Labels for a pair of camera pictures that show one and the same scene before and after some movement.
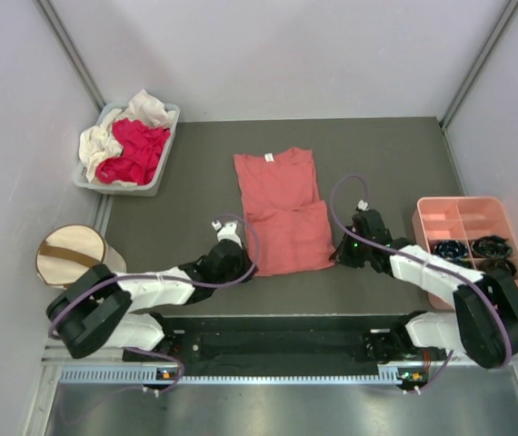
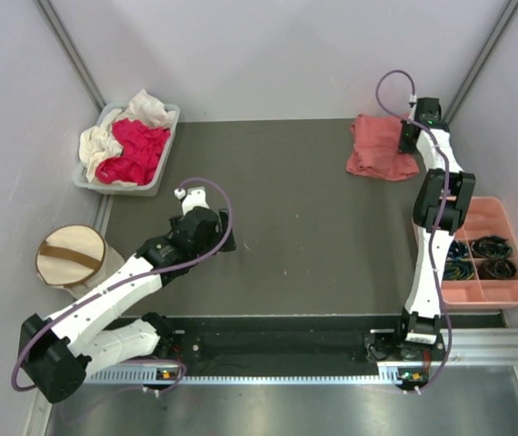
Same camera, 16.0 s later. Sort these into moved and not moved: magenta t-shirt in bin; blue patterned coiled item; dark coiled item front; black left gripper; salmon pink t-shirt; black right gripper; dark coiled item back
Moved: black right gripper; salmon pink t-shirt; black left gripper
Not moved: dark coiled item front; dark coiled item back; magenta t-shirt in bin; blue patterned coiled item
